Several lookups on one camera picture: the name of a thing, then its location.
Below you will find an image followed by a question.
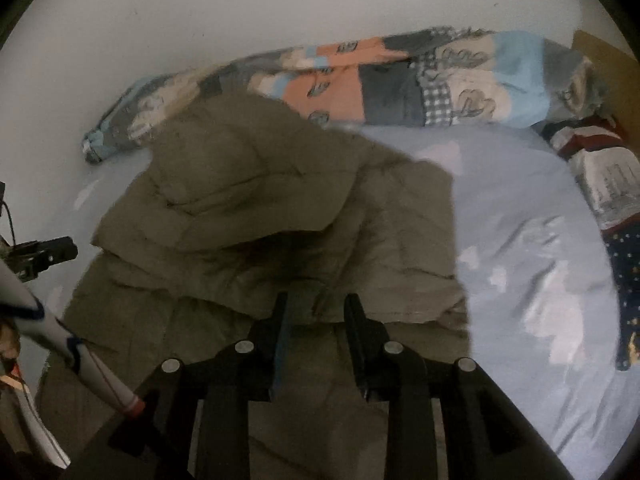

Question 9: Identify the patchwork cartoon print blanket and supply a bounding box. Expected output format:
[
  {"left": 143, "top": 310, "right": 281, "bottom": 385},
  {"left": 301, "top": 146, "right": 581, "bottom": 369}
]
[{"left": 82, "top": 26, "right": 608, "bottom": 166}]

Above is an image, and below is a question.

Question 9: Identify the olive quilted comforter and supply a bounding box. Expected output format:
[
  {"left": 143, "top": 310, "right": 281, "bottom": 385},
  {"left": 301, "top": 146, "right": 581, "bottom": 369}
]
[{"left": 35, "top": 91, "right": 473, "bottom": 480}]

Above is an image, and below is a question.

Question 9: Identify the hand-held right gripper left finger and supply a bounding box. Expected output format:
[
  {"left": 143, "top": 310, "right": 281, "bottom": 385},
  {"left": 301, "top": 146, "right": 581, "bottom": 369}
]
[{"left": 107, "top": 291, "right": 291, "bottom": 480}]

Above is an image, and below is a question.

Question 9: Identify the grey fuzzy cloth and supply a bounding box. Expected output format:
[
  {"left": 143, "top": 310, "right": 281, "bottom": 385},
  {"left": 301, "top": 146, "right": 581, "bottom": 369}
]
[{"left": 550, "top": 47, "right": 608, "bottom": 116}]

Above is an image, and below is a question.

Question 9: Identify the white cloth with red cuff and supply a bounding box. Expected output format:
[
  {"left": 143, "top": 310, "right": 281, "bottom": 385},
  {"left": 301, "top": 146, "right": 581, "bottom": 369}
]
[{"left": 0, "top": 259, "right": 147, "bottom": 416}]

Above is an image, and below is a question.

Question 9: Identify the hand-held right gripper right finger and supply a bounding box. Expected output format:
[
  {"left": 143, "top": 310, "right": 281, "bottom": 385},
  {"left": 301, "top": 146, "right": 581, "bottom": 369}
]
[{"left": 344, "top": 292, "right": 576, "bottom": 480}]

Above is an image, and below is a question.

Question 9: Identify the wooden headboard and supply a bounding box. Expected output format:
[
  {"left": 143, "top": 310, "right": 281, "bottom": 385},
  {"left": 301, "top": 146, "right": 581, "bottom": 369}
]
[{"left": 570, "top": 30, "right": 640, "bottom": 136}]

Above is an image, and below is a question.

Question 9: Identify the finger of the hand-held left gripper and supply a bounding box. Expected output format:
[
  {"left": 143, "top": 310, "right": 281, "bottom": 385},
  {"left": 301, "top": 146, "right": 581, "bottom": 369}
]
[{"left": 10, "top": 236, "right": 78, "bottom": 281}]

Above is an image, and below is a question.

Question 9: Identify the navy star-patterned pillow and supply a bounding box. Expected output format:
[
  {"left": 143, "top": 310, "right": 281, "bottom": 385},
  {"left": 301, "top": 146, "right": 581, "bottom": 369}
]
[{"left": 542, "top": 115, "right": 640, "bottom": 372}]

